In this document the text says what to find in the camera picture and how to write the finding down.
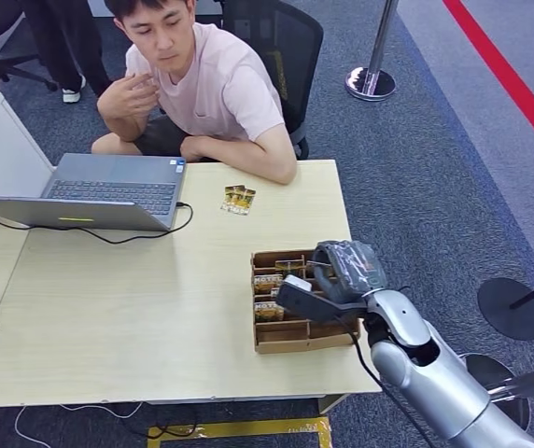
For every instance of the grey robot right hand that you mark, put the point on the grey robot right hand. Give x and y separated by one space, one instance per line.
353 269

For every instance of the person's right hand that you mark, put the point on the person's right hand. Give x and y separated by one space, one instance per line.
124 99

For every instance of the person's left hand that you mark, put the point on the person's left hand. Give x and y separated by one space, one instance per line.
192 148

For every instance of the person's right forearm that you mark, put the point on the person's right forearm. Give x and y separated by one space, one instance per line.
124 128

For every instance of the person's left forearm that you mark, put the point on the person's left forearm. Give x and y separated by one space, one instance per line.
253 156

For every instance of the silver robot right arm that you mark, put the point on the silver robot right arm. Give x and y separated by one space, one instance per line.
435 377

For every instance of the seated person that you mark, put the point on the seated person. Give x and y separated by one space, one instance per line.
220 86

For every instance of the standing person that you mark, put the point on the standing person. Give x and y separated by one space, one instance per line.
75 43

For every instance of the cardboard card tray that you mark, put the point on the cardboard card tray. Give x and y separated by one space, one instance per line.
294 337

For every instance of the grey laptop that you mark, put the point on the grey laptop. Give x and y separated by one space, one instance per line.
118 185

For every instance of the table leg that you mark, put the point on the table leg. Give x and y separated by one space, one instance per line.
332 403

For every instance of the black mesh office chair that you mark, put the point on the black mesh office chair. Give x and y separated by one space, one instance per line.
290 56

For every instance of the white box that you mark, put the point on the white box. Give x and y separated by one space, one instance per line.
1 148

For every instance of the yellow floor tape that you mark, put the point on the yellow floor tape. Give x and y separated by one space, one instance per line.
248 428

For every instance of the black base stanchion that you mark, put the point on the black base stanchion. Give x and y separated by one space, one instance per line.
512 309

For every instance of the chrome pole stanchion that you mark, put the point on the chrome pole stanchion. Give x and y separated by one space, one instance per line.
528 382

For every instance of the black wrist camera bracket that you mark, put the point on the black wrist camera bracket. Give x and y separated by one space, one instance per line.
313 306

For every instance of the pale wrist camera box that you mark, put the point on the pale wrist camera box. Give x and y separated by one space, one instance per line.
297 283

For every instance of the chrome stanchion post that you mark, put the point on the chrome stanchion post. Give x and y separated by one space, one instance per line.
374 68

